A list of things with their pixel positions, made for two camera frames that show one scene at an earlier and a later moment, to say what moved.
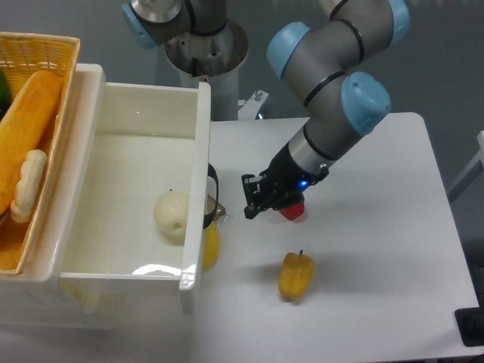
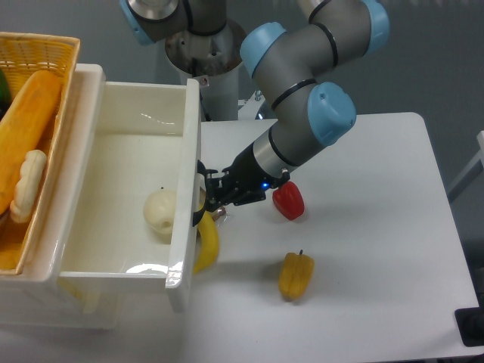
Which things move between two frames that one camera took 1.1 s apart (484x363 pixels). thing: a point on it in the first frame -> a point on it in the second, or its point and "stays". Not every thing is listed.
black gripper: x=283 y=184 -> x=241 y=180
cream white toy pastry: x=29 y=185 stays
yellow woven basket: x=21 y=55 stays
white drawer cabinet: x=38 y=296 stays
